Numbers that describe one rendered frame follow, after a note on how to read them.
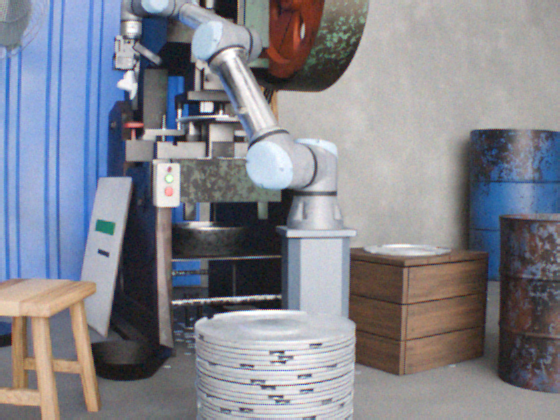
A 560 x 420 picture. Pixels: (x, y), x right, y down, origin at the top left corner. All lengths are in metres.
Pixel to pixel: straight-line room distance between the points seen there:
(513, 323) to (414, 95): 2.71
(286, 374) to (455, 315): 1.17
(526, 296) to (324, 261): 0.57
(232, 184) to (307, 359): 1.33
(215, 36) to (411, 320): 0.99
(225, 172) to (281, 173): 0.70
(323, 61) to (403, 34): 1.98
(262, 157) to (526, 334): 0.87
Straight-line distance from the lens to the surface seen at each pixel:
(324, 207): 1.93
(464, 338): 2.36
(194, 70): 2.65
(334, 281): 1.93
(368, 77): 4.41
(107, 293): 2.75
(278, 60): 2.98
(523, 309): 2.05
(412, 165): 4.54
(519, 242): 2.03
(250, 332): 1.30
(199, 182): 2.46
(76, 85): 3.76
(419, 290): 2.18
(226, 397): 1.26
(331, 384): 1.26
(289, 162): 1.82
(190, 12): 2.36
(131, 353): 2.33
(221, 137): 2.55
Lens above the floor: 0.58
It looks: 3 degrees down
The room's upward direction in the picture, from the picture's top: straight up
